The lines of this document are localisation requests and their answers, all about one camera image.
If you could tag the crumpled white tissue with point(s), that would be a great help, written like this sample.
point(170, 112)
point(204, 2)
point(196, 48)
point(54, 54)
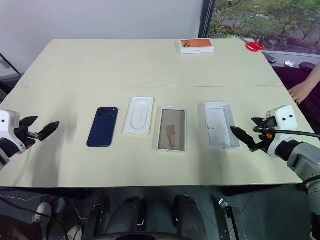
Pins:
point(290, 64)

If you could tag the white moulded insert tray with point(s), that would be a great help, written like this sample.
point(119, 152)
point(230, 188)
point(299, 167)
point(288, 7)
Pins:
point(138, 116)

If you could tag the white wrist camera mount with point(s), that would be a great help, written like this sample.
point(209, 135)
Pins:
point(285, 117)
point(7, 122)

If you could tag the white rectangular plastic tray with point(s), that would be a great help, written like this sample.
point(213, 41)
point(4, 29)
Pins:
point(221, 125)

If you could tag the orange printed phone box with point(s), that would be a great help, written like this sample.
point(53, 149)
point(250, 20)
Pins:
point(197, 45)

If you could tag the bystander bare hand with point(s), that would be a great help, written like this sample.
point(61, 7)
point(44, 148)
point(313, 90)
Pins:
point(302, 91)

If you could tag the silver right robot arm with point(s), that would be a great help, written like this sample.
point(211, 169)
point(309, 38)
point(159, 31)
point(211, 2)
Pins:
point(303, 160)

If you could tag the dark rounded robot body edge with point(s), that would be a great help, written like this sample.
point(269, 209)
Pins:
point(155, 236)

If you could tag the black remote control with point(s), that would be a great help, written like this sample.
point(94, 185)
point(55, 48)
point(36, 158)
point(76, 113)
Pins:
point(269, 57)

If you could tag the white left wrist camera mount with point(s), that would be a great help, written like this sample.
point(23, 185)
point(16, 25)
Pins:
point(7, 122)

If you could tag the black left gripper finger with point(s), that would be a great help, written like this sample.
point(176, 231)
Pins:
point(49, 130)
point(29, 121)

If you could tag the white box base brown inside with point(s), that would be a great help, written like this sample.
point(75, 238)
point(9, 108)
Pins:
point(172, 129)

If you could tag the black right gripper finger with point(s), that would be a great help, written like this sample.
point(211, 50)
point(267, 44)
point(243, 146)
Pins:
point(257, 121)
point(242, 136)

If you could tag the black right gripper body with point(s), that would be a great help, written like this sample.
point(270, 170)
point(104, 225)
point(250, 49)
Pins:
point(267, 130)

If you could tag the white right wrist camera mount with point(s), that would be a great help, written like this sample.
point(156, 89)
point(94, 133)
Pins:
point(285, 117)

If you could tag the white sneaker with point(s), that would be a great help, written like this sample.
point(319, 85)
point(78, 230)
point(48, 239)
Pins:
point(75, 232)
point(42, 211)

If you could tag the dark blue smartphone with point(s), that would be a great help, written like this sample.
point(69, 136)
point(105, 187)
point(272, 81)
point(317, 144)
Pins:
point(103, 127)

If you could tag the black metal table bracket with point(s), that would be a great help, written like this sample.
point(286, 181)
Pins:
point(232, 220)

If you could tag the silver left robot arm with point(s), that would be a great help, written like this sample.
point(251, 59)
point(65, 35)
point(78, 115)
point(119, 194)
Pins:
point(3, 155)

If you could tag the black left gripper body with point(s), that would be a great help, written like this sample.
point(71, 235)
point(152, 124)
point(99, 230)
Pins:
point(25, 135)

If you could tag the dark rounded robot leg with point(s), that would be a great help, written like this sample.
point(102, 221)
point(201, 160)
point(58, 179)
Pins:
point(188, 215)
point(130, 215)

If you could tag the dark window frame post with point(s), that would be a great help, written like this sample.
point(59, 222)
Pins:
point(206, 17)

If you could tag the bystander bare forearm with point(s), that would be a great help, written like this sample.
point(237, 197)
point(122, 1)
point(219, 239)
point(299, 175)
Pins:
point(315, 75)

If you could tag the black chair armrest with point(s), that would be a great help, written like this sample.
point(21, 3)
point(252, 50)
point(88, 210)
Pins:
point(308, 65)

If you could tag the bystander dark clothing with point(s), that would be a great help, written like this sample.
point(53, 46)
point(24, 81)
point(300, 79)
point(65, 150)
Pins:
point(295, 75)

